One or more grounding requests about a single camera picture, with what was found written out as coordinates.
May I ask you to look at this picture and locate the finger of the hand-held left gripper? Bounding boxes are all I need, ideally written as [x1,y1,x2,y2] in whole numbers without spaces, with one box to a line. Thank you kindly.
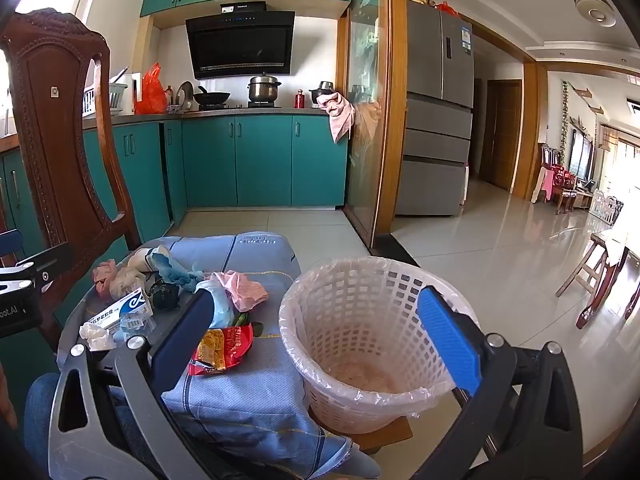
[0,230,74,292]

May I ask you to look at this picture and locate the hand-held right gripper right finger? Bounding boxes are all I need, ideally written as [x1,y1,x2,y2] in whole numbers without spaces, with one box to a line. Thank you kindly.
[416,285,586,480]

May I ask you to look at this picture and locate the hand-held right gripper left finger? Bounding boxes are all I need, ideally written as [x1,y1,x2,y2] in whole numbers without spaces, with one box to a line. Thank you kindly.
[48,287,221,480]

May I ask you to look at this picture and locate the dark green wrapper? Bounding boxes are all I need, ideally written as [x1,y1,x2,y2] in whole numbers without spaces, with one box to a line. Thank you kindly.
[149,280,183,311]

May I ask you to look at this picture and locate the green vegetable leaf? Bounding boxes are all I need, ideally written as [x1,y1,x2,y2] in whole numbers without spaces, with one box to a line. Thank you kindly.
[234,312,266,339]

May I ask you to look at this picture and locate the pink plastic mesh basket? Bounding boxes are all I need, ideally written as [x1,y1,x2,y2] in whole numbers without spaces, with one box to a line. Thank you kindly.
[278,256,481,435]

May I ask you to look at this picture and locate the red snack packet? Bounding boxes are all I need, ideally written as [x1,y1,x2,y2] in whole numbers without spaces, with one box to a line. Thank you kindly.
[187,324,255,377]

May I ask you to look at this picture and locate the pale blue plastic bag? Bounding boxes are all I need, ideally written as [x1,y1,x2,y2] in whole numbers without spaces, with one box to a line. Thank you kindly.
[195,280,237,329]

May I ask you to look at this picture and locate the pink crumpled paper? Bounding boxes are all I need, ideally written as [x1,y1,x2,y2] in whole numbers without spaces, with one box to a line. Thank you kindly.
[91,259,119,287]

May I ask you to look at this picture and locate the white medicine box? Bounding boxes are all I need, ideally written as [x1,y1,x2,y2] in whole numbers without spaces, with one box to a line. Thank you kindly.
[82,287,155,335]

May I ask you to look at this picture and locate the white crumpled tissue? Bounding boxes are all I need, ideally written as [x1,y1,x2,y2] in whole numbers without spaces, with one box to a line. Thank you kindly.
[79,322,118,351]

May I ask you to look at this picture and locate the light blue cloth cover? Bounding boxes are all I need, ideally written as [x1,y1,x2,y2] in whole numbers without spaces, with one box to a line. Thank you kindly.
[55,232,381,480]

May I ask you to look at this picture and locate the person's leg in jeans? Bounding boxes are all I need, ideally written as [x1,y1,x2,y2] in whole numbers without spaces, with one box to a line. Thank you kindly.
[24,372,168,480]

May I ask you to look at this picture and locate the small wooden stool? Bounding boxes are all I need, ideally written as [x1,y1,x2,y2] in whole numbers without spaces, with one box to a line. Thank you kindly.
[307,405,414,456]

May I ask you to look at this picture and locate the carved wooden chair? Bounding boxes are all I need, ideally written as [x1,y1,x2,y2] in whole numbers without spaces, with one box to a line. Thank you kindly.
[0,7,143,356]

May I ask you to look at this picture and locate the white dish rack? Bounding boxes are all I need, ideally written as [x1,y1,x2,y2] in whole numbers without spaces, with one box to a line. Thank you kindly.
[82,81,129,114]

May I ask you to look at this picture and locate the wooden bench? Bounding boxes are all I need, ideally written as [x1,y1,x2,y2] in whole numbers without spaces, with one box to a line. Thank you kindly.
[555,229,640,331]

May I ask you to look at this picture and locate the white kettle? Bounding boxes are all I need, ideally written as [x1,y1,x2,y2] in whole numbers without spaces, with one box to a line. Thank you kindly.
[122,74,144,113]

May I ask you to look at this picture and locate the teal lower kitchen cabinets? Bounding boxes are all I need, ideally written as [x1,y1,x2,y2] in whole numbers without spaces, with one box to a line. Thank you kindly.
[0,114,349,261]

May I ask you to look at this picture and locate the red wooden chairs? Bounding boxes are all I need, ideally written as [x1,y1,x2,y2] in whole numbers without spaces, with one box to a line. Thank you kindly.
[537,142,592,216]

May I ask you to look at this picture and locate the orange plastic bag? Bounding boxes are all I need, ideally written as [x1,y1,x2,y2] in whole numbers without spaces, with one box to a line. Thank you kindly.
[134,62,168,115]

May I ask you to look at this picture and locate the grey refrigerator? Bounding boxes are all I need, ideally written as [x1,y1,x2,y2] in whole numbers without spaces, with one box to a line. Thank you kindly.
[395,0,475,218]

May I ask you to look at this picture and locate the white low fence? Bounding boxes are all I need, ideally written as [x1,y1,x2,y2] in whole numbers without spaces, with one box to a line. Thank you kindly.
[590,190,625,227]

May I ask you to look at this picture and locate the brown wooden door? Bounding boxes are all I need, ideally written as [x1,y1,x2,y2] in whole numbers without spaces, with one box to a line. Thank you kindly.
[482,79,523,192]

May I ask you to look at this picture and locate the black wok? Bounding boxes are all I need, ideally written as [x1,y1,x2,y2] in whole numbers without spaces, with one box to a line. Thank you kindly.
[192,85,232,107]

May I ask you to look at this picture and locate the grey kitchen countertop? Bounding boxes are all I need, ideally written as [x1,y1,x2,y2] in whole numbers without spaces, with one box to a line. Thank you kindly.
[0,105,332,153]

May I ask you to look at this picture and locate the gas stove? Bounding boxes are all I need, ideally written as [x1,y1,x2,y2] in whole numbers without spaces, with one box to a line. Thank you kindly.
[197,101,281,110]

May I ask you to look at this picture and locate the wooden framed glass door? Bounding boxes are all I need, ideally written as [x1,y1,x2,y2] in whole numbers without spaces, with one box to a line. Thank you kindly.
[336,0,408,249]

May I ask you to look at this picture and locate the pink hanging cloth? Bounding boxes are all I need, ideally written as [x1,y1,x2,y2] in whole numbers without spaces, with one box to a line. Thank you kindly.
[314,92,356,144]

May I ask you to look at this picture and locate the steel cooking pot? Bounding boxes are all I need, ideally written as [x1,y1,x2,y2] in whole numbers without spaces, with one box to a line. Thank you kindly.
[247,73,282,103]

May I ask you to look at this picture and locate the small dark pot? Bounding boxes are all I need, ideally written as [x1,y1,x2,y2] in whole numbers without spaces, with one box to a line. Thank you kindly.
[309,81,337,105]

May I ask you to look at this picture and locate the black range hood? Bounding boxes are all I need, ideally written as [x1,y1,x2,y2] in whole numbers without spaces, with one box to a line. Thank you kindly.
[185,1,296,81]

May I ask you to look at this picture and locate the green vine wall decoration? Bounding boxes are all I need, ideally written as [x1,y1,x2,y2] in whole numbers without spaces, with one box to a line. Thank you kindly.
[560,80,572,166]

